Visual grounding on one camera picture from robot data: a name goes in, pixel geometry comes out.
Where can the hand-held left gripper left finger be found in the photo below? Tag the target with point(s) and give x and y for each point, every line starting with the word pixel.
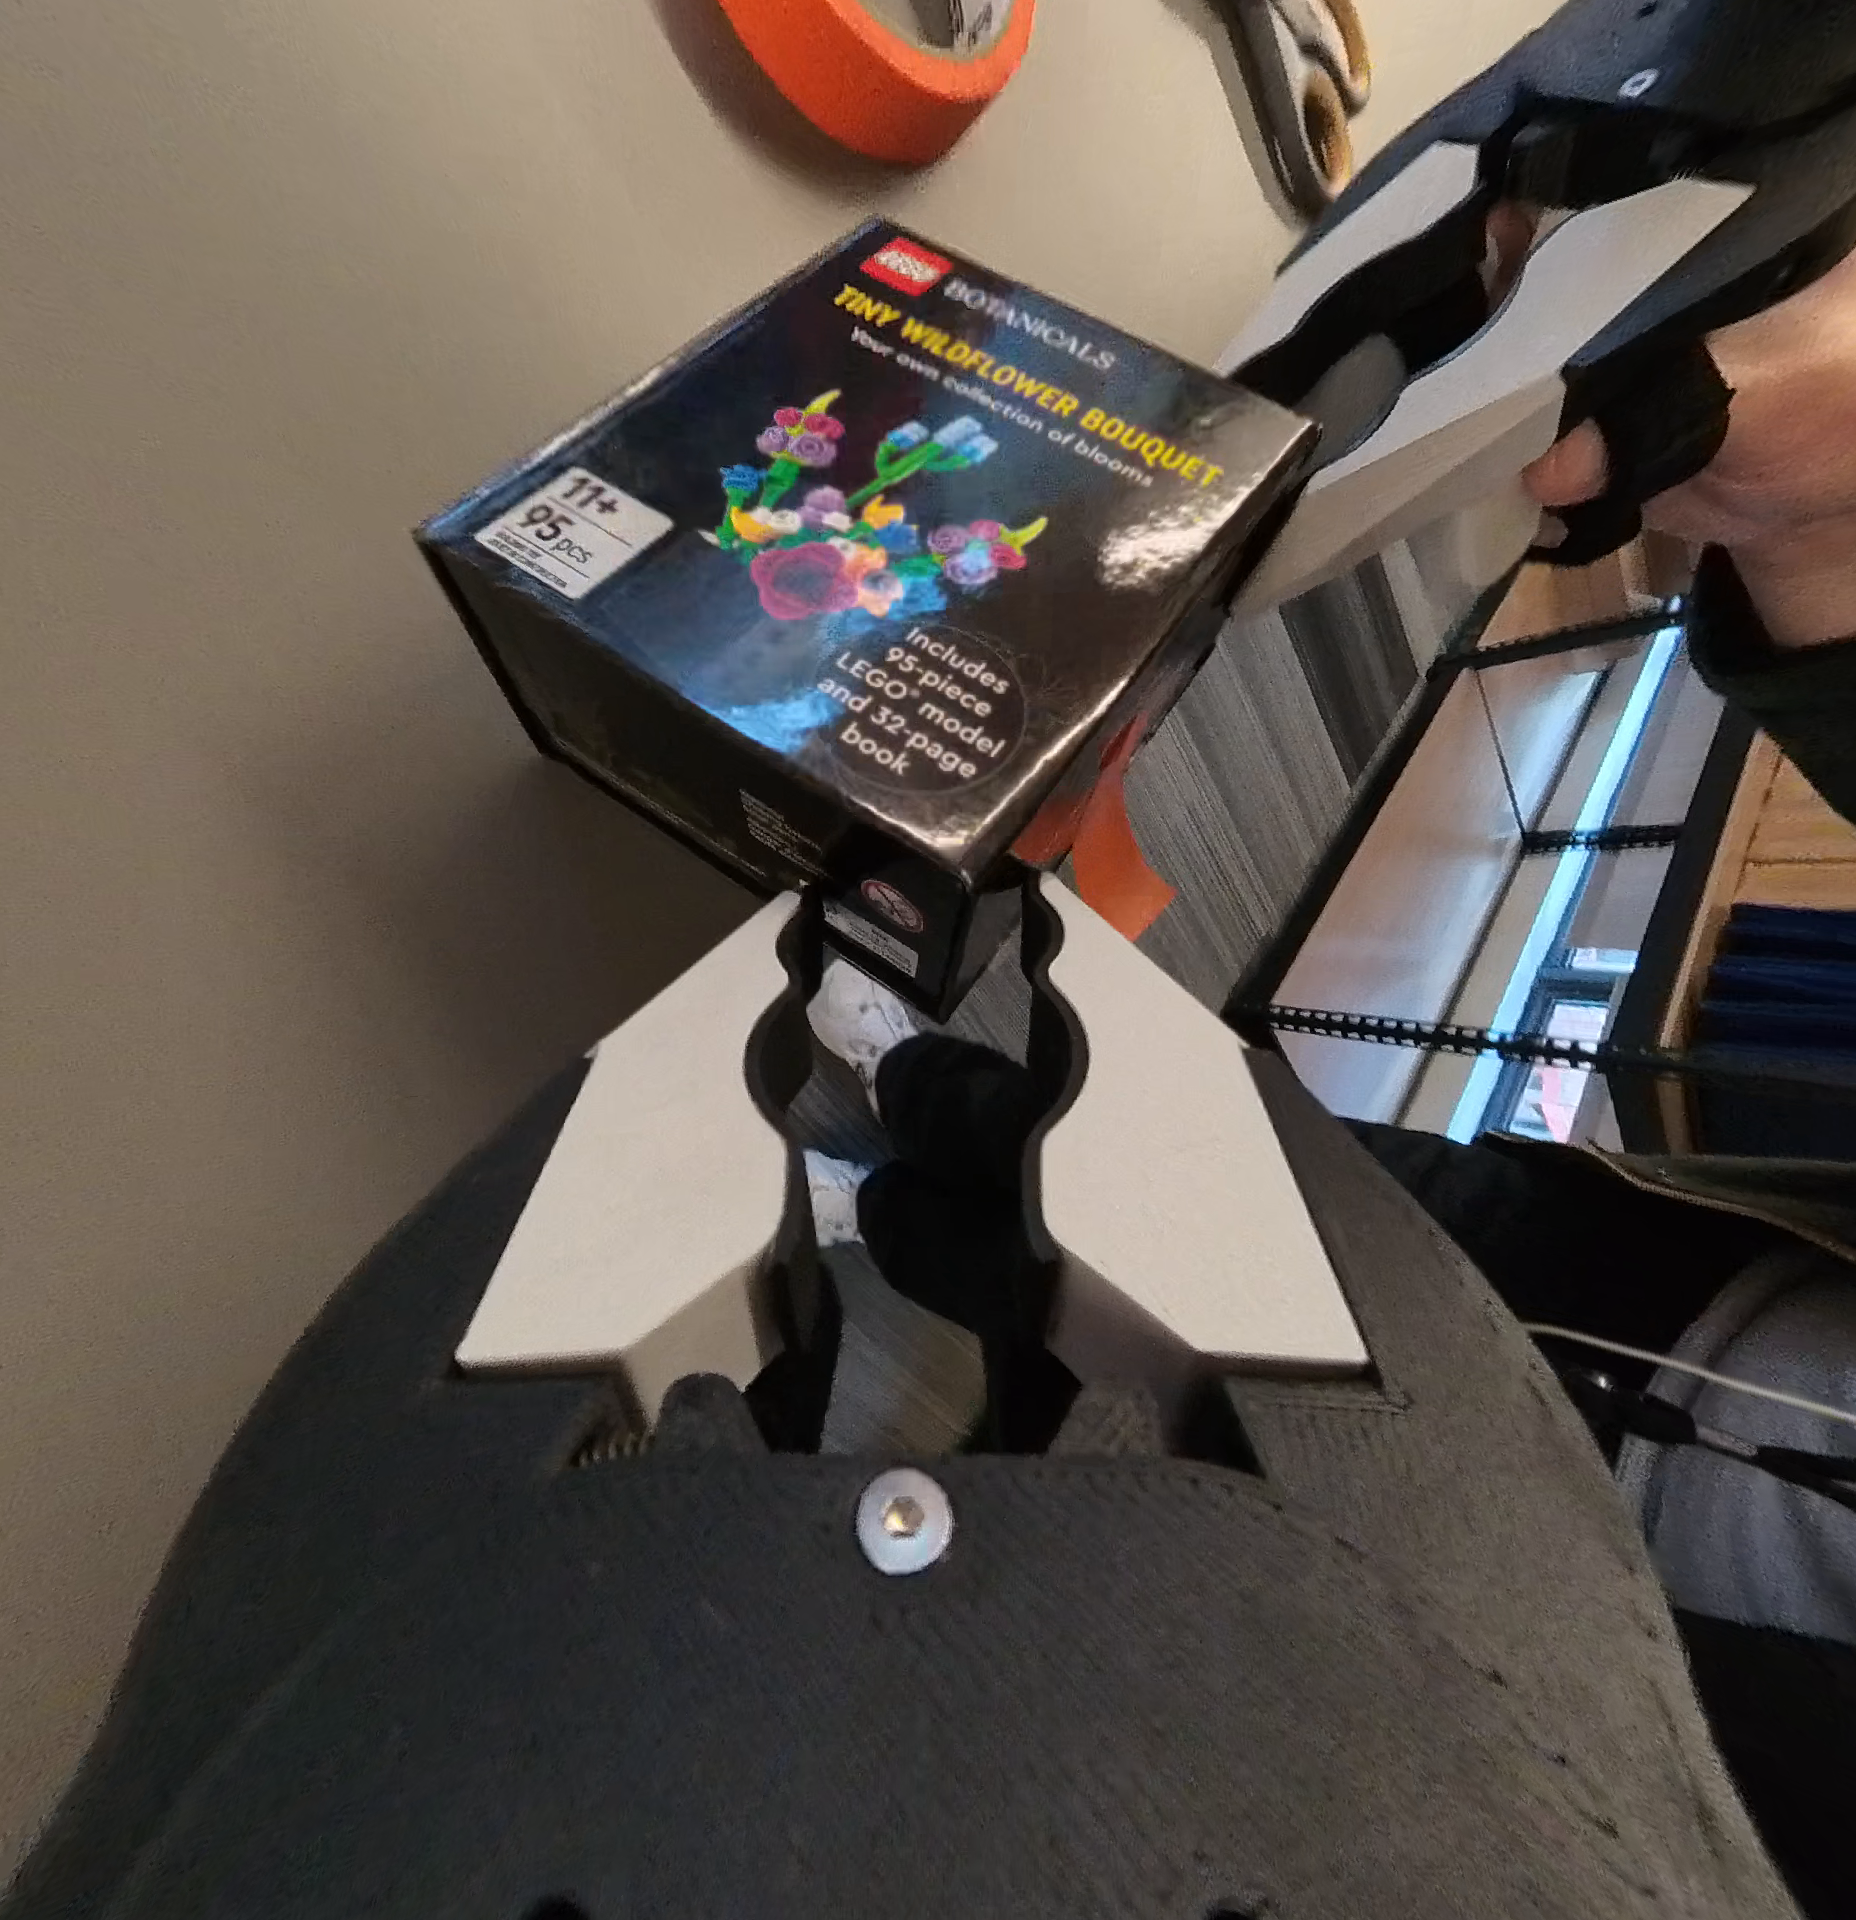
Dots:
pixel 627 1214

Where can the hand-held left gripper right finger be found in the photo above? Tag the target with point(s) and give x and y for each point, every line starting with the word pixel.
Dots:
pixel 1197 1214

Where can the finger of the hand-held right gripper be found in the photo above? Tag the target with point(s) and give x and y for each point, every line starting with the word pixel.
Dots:
pixel 1371 251
pixel 1470 435

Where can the orange tape strip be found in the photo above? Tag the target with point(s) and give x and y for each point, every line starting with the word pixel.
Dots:
pixel 1128 875

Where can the orange tape roll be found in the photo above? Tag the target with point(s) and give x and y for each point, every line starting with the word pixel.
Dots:
pixel 866 88

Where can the black lego flower box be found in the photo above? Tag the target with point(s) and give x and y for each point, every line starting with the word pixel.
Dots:
pixel 866 601

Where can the person's right forearm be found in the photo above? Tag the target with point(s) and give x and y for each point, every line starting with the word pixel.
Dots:
pixel 1826 719

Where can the person's right hand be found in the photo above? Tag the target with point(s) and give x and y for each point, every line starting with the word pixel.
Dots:
pixel 1814 443

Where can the person's dark trousers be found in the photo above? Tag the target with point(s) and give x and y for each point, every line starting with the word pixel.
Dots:
pixel 941 1194

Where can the black metal rack frame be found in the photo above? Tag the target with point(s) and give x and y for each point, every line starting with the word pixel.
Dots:
pixel 1404 1029

